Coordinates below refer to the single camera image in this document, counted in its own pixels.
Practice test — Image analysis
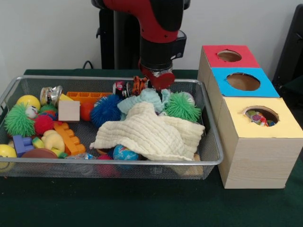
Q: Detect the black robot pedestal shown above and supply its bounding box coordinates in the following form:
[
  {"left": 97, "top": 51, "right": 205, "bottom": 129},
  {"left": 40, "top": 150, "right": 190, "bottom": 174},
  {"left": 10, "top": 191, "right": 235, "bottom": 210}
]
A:
[{"left": 91, "top": 0, "right": 190, "bottom": 70}]

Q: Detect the mint waffle cloth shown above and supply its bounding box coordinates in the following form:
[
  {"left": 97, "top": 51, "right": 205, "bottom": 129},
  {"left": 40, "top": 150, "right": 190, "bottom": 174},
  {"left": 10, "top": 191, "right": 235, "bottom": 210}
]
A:
[{"left": 117, "top": 88, "right": 172, "bottom": 117}]

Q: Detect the shallow clear mesh bin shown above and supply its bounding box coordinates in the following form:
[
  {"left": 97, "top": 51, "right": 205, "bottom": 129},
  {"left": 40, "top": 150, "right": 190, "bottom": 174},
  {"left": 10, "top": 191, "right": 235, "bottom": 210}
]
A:
[{"left": 0, "top": 75, "right": 223, "bottom": 179}]

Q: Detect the cream waffle cloth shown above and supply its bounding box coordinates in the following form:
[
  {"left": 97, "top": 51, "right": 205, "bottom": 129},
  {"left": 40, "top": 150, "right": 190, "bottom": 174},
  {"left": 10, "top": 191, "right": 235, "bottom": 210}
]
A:
[{"left": 90, "top": 102, "right": 206, "bottom": 162}]

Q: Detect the crushed silver drink can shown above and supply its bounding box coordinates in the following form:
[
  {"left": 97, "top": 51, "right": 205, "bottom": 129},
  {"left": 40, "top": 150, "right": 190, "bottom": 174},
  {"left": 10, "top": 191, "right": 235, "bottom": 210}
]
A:
[{"left": 40, "top": 85, "right": 63, "bottom": 106}]

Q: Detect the green spiky ball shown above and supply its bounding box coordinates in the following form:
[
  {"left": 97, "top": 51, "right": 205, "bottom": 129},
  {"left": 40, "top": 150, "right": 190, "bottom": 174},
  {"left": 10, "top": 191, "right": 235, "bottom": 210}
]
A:
[
  {"left": 4, "top": 104, "right": 41, "bottom": 138},
  {"left": 164, "top": 92, "right": 202, "bottom": 123}
]

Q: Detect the brown toy football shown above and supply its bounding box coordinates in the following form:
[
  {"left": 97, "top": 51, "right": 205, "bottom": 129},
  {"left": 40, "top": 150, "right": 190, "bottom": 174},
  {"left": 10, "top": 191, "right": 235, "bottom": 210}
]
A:
[{"left": 21, "top": 148, "right": 58, "bottom": 159}]

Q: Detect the yellow rubber toy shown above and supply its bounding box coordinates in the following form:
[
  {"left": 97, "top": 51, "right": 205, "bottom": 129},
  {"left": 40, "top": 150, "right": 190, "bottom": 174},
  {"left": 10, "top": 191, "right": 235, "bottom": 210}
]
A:
[{"left": 41, "top": 130, "right": 66, "bottom": 155}]

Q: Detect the blue spiky ball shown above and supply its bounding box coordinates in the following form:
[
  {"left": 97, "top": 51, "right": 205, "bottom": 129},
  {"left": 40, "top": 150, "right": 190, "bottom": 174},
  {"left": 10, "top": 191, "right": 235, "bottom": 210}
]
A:
[{"left": 90, "top": 95, "right": 123, "bottom": 128}]

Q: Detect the yellow ball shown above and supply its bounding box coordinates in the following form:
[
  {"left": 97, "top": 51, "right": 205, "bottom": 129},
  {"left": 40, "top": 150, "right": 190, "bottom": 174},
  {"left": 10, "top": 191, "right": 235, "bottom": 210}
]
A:
[
  {"left": 0, "top": 144, "right": 18, "bottom": 171},
  {"left": 16, "top": 95, "right": 42, "bottom": 112}
]

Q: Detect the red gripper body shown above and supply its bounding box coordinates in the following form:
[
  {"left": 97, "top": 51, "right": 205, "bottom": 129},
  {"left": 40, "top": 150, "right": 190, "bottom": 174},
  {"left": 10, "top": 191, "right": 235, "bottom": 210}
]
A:
[{"left": 138, "top": 61, "right": 176, "bottom": 91}]

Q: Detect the wooden box with three holes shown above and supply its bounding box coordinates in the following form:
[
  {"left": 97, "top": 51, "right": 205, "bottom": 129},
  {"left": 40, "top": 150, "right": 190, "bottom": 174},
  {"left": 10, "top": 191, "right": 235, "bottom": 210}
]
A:
[{"left": 197, "top": 45, "right": 303, "bottom": 190}]

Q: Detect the multicoloured patterned cloth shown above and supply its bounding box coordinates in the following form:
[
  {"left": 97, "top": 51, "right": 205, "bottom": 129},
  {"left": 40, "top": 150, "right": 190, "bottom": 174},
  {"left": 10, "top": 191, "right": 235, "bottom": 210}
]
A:
[{"left": 246, "top": 111, "right": 276, "bottom": 127}]

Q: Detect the plain wooden block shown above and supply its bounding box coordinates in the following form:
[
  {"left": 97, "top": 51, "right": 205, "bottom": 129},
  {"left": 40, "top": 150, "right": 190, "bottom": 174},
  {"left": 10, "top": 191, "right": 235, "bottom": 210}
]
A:
[{"left": 58, "top": 99, "right": 81, "bottom": 123}]

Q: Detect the purple toy block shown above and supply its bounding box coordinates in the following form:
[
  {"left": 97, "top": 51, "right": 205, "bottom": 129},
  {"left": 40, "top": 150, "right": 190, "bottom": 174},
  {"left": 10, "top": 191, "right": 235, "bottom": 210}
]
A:
[{"left": 12, "top": 135, "right": 35, "bottom": 157}]

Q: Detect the blue globe ball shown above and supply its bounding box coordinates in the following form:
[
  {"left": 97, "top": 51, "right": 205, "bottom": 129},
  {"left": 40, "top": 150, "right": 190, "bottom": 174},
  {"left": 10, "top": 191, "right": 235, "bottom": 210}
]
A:
[{"left": 113, "top": 145, "right": 140, "bottom": 161}]

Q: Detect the red spiky ball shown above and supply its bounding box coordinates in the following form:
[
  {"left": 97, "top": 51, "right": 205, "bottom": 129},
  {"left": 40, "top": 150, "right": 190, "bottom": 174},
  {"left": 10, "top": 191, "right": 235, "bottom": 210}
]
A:
[{"left": 33, "top": 115, "right": 55, "bottom": 136}]

